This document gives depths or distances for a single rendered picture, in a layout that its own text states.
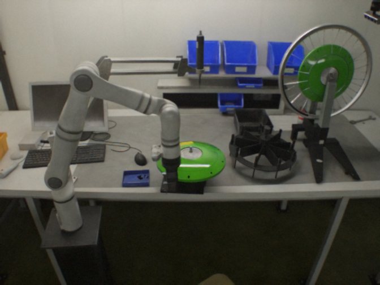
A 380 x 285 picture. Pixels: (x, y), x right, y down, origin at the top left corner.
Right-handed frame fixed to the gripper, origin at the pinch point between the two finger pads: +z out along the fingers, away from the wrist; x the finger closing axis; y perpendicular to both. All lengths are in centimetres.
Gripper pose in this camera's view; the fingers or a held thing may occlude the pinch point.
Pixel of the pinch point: (166, 189)
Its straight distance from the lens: 129.3
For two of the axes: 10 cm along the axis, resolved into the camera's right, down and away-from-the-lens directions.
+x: -1.3, -5.1, 8.5
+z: 0.0, 8.6, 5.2
